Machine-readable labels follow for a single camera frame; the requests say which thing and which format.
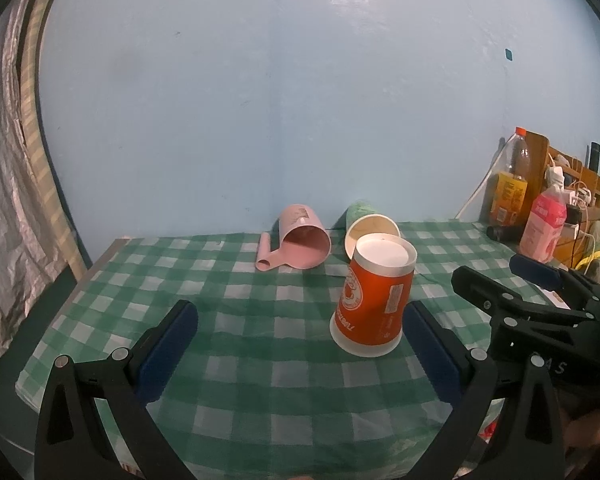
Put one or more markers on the black cylindrical object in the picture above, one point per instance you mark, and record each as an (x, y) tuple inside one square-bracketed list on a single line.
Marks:
[(502, 233)]

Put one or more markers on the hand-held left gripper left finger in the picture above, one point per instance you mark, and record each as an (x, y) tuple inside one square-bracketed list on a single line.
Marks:
[(166, 352)]

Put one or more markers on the silver foil curtain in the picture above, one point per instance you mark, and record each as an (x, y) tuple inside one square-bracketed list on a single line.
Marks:
[(10, 185)]

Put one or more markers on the pink drink bottle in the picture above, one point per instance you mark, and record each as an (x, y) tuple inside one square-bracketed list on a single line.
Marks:
[(544, 225)]

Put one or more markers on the striped cloth strip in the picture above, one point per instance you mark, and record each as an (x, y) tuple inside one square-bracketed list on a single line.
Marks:
[(37, 125)]

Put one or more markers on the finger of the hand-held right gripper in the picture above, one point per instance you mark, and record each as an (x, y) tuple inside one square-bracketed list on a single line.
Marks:
[(485, 294), (535, 269)]

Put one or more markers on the green checkered tablecloth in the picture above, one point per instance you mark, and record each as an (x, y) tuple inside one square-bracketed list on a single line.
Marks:
[(260, 320)]

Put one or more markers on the orange paper cup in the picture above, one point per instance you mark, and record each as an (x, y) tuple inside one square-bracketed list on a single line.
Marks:
[(375, 300)]

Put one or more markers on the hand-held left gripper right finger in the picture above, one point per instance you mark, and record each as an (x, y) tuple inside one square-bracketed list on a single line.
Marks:
[(434, 357)]

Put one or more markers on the green paper cup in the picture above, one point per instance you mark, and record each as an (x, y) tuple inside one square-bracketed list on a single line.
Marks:
[(362, 227)]

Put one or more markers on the orange-capped drink bottle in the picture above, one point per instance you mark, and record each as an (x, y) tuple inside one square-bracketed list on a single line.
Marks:
[(511, 185)]

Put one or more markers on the wooden desk rack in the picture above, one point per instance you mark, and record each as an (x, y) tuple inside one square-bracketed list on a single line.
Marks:
[(587, 185)]

